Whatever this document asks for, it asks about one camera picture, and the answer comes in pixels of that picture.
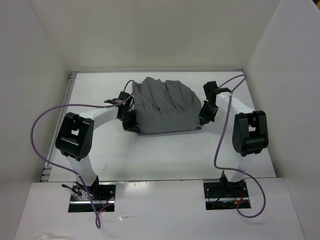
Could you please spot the grey pleated skirt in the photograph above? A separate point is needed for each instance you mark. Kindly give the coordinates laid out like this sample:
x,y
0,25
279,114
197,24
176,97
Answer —
x,y
165,107

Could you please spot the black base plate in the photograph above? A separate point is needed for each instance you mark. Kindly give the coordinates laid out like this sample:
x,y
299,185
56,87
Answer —
x,y
217,199
103,201

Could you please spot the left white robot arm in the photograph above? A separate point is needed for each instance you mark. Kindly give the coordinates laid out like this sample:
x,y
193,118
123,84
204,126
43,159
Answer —
x,y
75,136

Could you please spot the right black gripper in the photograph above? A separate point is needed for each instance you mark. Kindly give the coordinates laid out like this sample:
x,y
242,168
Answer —
x,y
205,118

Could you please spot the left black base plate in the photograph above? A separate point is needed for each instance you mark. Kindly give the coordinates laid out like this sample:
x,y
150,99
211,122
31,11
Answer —
x,y
103,201

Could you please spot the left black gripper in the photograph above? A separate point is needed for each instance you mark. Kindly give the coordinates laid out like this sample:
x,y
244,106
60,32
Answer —
x,y
127,126

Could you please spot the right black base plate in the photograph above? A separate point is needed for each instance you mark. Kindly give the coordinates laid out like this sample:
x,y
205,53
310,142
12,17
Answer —
x,y
217,199

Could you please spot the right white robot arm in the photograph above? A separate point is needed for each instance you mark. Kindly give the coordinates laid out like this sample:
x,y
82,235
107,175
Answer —
x,y
249,132

